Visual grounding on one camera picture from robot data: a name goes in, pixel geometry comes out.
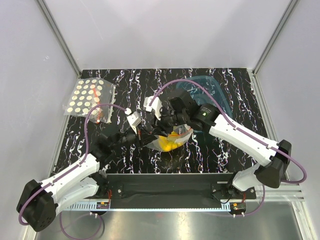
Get right aluminium frame post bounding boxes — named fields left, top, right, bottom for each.
left=252, top=0, right=300, bottom=76

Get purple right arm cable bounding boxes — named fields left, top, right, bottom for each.
left=147, top=78, right=308, bottom=217

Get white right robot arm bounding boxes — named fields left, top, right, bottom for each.
left=144, top=88, right=292, bottom=199

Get teal transparent plastic container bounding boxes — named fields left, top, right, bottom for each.
left=175, top=76, right=233, bottom=132

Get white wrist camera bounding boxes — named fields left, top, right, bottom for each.
left=143, top=96, right=162, bottom=120
left=124, top=108, right=142, bottom=134

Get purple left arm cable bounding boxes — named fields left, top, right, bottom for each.
left=18, top=103, right=133, bottom=238

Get yellow toy banana bunch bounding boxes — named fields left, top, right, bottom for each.
left=158, top=136, right=183, bottom=152

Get aluminium frame post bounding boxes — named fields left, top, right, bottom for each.
left=252, top=0, right=300, bottom=76
left=35, top=0, right=82, bottom=77

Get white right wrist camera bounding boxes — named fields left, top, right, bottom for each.
left=143, top=96, right=162, bottom=120

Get aluminium frame rail front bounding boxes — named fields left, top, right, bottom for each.
left=44, top=183, right=304, bottom=216

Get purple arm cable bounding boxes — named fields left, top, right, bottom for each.
left=147, top=78, right=308, bottom=217
left=18, top=103, right=133, bottom=238

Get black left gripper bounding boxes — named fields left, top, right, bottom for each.
left=111, top=123, right=159, bottom=150

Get clear zip bag orange zipper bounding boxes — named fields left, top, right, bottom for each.
left=146, top=124, right=193, bottom=152

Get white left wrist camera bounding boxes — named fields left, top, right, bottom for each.
left=124, top=108, right=142, bottom=134

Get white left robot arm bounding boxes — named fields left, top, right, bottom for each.
left=16, top=128, right=156, bottom=232

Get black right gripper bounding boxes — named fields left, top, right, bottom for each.
left=150, top=105, right=188, bottom=138

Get left aluminium frame post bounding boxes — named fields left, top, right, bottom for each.
left=35, top=0, right=82, bottom=77

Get clear bag with round stickers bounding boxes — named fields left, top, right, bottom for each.
left=64, top=78, right=116, bottom=117

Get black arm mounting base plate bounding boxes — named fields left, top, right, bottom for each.
left=84, top=173, right=257, bottom=199

